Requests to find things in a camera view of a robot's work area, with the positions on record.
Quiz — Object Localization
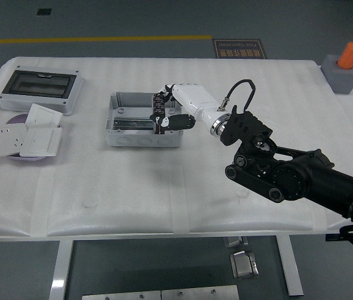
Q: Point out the purple round plate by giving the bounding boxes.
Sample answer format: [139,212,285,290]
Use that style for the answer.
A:
[4,114,55,163]

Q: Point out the white foam mat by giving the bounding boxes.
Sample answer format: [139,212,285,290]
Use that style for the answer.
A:
[0,56,353,238]

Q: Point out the wide metal plate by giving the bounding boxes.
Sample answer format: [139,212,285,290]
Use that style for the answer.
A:
[81,290,161,300]
[160,284,240,300]

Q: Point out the white table leg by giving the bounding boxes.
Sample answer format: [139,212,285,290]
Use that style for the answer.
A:
[275,234,305,297]
[48,239,74,300]

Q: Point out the black floor sign, orange text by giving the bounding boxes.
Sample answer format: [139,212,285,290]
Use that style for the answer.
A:
[212,38,268,59]

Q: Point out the white tape strip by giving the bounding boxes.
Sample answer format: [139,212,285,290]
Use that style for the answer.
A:
[308,206,328,234]

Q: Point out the orange cylinder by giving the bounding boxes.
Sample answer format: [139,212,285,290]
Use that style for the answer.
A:
[336,41,353,70]

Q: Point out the white rocker switch panel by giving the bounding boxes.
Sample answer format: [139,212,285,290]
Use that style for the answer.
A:
[19,127,63,157]
[25,103,63,128]

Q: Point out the metal rail of junction box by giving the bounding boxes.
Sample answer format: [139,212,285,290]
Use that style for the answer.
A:
[113,117,158,131]

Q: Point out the open grey junction box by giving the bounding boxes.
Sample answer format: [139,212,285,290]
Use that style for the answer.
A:
[103,91,184,148]

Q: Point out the grey foam block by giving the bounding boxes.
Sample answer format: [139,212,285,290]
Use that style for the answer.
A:
[320,54,353,94]

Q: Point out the white wall socket panel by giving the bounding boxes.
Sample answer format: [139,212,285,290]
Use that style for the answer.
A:
[0,124,30,158]

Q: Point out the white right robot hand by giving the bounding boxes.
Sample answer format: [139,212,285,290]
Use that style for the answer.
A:
[150,82,224,134]

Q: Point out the grey distribution box, clear lid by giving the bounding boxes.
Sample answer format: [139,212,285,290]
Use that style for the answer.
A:
[0,64,85,116]

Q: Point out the large metal block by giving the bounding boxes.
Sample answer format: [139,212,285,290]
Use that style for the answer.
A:
[229,249,260,279]

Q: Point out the small metal block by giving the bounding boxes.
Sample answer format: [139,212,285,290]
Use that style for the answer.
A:
[223,236,249,249]

